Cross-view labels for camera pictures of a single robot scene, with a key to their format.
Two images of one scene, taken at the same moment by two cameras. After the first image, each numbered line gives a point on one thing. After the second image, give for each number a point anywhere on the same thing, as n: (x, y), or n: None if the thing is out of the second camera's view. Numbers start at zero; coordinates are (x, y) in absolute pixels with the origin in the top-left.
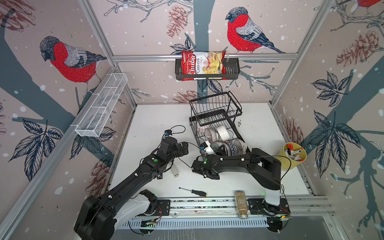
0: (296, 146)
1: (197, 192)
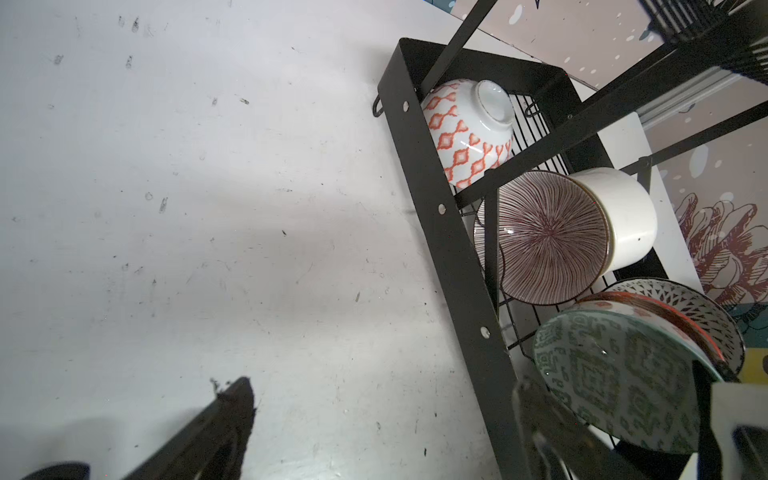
0: (753, 370)
1: None
